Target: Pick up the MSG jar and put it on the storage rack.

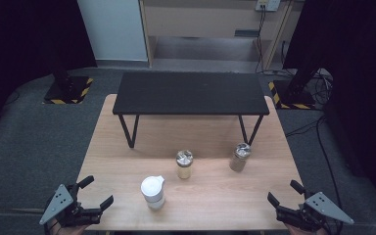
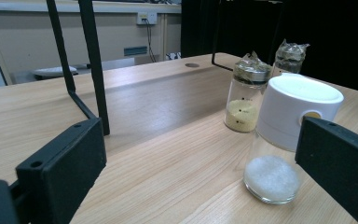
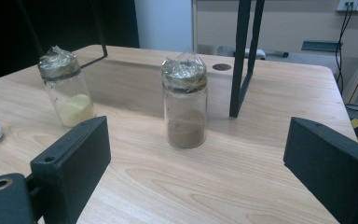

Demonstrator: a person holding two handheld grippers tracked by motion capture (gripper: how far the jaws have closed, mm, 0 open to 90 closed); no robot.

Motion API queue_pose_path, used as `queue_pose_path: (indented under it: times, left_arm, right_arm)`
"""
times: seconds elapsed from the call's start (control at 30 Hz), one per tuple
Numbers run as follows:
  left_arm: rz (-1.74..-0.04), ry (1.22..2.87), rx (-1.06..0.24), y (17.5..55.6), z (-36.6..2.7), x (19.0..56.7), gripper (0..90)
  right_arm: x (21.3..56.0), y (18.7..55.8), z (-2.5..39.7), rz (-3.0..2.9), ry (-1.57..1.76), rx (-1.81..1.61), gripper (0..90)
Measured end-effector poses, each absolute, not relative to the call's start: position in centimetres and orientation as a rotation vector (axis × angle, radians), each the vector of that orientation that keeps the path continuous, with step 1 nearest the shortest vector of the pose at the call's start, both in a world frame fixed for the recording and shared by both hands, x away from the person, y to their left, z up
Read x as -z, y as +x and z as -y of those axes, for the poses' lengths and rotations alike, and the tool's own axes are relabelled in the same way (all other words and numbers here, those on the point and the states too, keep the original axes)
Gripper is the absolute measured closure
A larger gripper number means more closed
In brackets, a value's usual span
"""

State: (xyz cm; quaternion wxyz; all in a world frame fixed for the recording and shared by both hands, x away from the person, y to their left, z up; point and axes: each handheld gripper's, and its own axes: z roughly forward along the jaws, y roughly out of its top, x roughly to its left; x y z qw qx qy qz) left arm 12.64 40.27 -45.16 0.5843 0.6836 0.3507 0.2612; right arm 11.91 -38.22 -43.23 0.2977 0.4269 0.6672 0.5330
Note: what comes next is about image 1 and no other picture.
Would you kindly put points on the black shelf rack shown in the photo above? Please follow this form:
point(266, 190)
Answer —
point(189, 93)

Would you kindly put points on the white-lidded jar of white powder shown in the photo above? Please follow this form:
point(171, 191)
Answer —
point(152, 191)

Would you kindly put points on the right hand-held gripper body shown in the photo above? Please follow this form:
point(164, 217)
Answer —
point(323, 204)

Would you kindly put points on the white panel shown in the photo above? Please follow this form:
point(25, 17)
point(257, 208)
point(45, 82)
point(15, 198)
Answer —
point(114, 29)

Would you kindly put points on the white wall socket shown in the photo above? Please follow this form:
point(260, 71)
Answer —
point(268, 4)

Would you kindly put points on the silver-lidded jar of yellow powder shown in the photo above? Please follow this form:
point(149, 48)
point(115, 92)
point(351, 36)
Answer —
point(184, 166)

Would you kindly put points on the black stand with striped base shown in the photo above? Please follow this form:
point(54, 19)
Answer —
point(293, 98)
point(66, 93)

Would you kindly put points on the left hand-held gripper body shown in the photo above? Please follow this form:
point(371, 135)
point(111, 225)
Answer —
point(57, 202)

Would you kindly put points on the person's right hand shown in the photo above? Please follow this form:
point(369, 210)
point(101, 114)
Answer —
point(306, 233)

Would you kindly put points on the person's left hand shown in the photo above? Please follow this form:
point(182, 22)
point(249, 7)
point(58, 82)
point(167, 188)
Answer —
point(68, 231)

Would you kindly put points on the black curtain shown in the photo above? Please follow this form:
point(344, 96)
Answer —
point(26, 42)
point(359, 65)

